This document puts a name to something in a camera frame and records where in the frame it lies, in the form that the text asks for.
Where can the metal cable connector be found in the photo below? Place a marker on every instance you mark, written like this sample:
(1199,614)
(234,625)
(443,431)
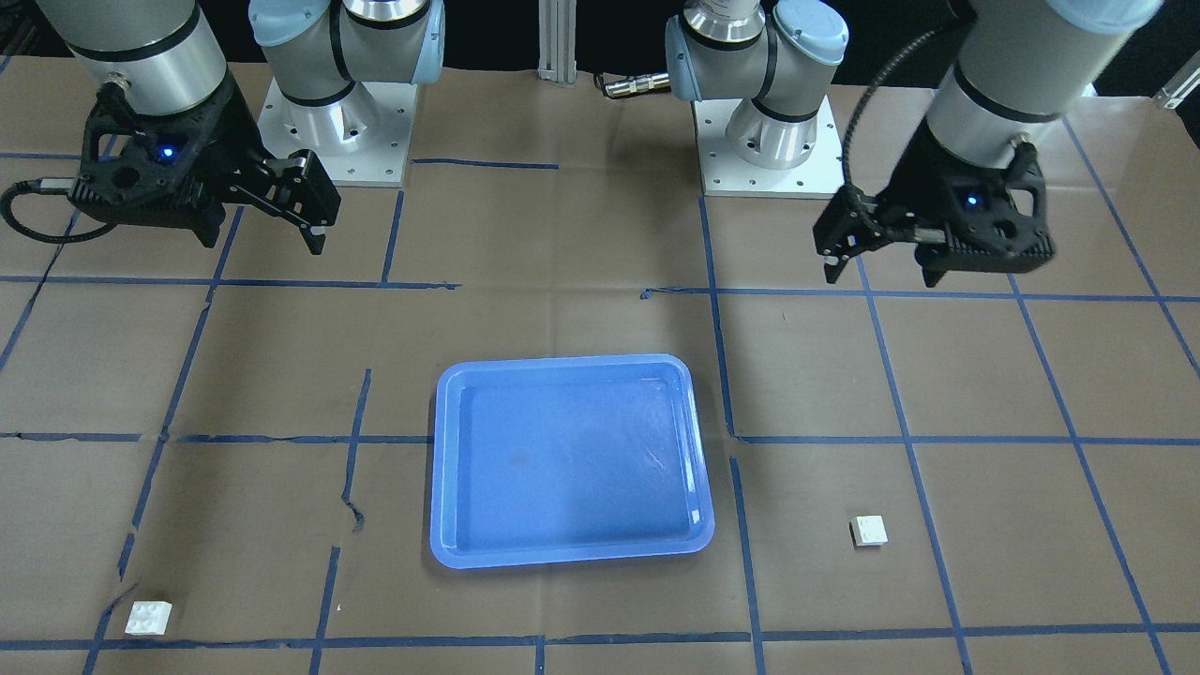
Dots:
(629,87)

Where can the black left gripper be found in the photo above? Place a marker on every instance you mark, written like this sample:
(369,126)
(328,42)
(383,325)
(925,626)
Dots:
(923,173)

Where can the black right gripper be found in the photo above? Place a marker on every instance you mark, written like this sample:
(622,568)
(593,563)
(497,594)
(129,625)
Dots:
(228,131)

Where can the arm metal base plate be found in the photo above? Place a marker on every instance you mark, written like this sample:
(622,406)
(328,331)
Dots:
(742,153)
(362,141)

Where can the white block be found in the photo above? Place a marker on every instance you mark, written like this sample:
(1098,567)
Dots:
(869,531)
(148,619)

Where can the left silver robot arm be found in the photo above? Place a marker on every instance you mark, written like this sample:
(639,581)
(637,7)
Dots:
(1019,67)

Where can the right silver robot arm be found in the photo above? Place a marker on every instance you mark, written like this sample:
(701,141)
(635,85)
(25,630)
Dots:
(318,52)

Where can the blue plastic tray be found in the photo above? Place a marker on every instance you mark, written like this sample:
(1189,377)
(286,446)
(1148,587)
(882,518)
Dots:
(567,460)

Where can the aluminium frame post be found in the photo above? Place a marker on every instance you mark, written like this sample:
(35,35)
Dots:
(556,42)

